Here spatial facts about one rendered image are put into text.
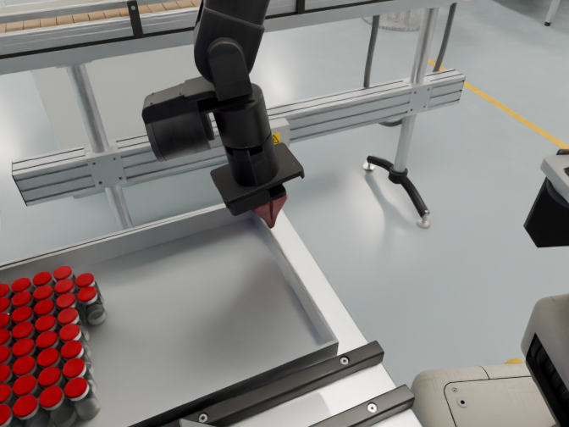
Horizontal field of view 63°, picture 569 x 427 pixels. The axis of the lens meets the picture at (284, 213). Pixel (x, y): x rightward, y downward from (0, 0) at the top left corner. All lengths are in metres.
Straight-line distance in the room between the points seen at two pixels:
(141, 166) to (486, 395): 1.15
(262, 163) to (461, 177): 1.90
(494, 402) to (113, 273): 0.95
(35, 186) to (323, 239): 1.05
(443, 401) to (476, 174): 1.40
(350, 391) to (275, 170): 0.26
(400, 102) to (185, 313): 1.41
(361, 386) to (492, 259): 1.52
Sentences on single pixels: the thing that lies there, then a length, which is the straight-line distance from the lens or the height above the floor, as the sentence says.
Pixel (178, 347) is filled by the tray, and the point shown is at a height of 0.88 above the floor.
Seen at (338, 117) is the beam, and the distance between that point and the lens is 1.71.
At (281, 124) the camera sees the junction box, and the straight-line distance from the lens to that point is 1.56.
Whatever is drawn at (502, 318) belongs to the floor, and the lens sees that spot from 1.82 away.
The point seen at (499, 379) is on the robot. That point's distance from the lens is 1.33.
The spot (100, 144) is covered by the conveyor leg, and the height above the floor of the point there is 0.58.
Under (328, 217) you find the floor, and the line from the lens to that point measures 2.02.
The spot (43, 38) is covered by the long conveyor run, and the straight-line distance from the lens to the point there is 1.33.
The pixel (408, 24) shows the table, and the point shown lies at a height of 0.03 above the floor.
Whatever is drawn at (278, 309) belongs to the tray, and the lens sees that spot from 0.58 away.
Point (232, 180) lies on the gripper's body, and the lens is 0.56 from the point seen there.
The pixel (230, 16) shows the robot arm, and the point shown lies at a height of 1.20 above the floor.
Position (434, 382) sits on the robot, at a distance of 1.27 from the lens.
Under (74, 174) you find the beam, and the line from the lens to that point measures 1.54.
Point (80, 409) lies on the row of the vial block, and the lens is 0.53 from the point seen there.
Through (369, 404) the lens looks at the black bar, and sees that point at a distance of 0.51.
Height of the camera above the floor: 1.34
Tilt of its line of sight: 42 degrees down
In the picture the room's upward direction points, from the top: straight up
